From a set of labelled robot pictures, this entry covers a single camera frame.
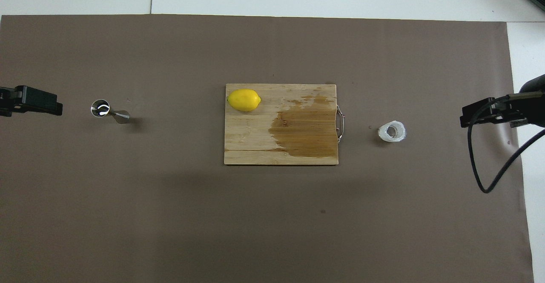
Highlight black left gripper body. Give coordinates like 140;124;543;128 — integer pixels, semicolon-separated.
0;86;17;117

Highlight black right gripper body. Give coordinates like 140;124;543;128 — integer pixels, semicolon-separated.
519;74;545;127

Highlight yellow lemon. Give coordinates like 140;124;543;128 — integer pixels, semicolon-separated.
227;89;261;112

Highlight wooden cutting board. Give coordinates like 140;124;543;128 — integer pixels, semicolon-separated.
224;83;345;166

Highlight brown paper table mat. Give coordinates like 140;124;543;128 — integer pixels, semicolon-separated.
0;14;535;283

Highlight steel double jigger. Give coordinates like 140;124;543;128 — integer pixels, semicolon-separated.
90;99;130;124

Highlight translucent plastic cup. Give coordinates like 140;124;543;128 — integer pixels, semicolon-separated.
378;120;406;143

